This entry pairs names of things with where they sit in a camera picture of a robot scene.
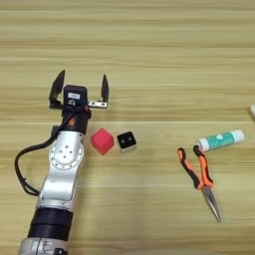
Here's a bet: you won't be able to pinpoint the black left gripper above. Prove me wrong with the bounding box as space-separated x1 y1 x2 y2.
48 69 111 133

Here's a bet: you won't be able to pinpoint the orange black needle-nose pliers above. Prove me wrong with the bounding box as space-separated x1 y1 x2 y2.
176 144 222 224

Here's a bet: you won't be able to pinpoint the red cube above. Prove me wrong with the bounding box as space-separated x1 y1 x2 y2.
90 127 116 156

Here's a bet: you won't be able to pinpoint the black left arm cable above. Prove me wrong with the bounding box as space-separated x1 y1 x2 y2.
14 108 91 197

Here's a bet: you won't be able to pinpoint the teal white glue stick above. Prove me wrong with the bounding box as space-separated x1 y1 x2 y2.
194 128 246 153

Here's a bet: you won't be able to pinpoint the small black white cube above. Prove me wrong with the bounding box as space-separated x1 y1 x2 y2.
116 130 138 154

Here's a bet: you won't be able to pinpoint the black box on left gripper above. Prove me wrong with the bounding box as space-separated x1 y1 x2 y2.
63 84 89 109

